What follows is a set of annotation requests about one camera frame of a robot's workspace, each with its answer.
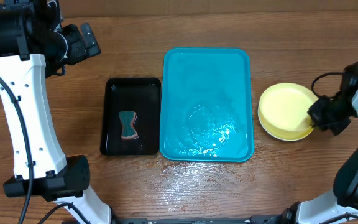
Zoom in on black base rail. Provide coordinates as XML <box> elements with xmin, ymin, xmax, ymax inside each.
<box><xmin>109</xmin><ymin>215</ymin><xmax>282</xmax><ymax>224</ymax></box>

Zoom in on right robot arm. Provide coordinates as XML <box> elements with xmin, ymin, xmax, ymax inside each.
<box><xmin>268</xmin><ymin>62</ymin><xmax>358</xmax><ymax>224</ymax></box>

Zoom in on yellow plate top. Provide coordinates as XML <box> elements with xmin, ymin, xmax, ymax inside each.
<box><xmin>257</xmin><ymin>83</ymin><xmax>318</xmax><ymax>131</ymax></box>

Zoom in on teal plastic tray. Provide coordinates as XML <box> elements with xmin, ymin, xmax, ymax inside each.
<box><xmin>160</xmin><ymin>47</ymin><xmax>254</xmax><ymax>162</ymax></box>

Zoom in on yellow plate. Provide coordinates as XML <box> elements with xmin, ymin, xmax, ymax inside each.
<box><xmin>257</xmin><ymin>83</ymin><xmax>318</xmax><ymax>131</ymax></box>
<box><xmin>257</xmin><ymin>110</ymin><xmax>313</xmax><ymax>142</ymax></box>

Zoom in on green and red sponge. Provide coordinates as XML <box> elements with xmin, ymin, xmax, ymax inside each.
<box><xmin>119</xmin><ymin>111</ymin><xmax>139</xmax><ymax>141</ymax></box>

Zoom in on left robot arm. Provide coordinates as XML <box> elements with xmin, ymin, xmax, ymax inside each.
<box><xmin>0</xmin><ymin>0</ymin><xmax>116</xmax><ymax>223</ymax></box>

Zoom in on black rectangular tray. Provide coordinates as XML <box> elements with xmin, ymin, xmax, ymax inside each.
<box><xmin>100</xmin><ymin>78</ymin><xmax>161</xmax><ymax>156</ymax></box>

